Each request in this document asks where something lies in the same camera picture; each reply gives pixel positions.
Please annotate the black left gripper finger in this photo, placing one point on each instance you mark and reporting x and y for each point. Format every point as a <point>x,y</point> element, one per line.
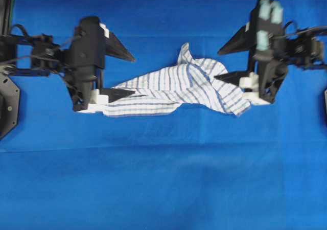
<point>101,98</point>
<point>113,47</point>

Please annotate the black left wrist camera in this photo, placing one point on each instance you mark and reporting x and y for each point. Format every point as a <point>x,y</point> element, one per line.
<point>88,32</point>

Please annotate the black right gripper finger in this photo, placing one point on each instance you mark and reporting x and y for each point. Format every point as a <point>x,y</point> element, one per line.
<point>248,81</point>
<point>243,40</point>

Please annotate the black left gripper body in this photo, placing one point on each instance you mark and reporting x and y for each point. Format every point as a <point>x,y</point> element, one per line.
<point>83,73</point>

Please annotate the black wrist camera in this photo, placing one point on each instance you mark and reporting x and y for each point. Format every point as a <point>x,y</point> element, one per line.
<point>266,21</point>
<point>88,32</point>

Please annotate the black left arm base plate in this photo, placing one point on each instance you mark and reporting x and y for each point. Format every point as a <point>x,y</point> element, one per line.
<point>10,99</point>

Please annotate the white blue striped towel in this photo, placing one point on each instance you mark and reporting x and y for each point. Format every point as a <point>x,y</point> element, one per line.
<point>190,81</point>

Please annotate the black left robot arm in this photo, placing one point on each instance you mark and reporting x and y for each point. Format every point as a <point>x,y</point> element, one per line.
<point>35,56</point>

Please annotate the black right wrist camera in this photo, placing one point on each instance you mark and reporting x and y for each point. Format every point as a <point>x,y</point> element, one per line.
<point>266,21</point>

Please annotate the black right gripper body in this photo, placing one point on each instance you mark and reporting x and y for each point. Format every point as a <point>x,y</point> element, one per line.
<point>271,74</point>

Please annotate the blue table cloth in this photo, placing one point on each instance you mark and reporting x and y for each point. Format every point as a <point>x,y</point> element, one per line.
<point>192,169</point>

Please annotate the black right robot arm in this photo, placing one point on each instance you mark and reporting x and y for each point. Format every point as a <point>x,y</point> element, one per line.
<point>303,49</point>

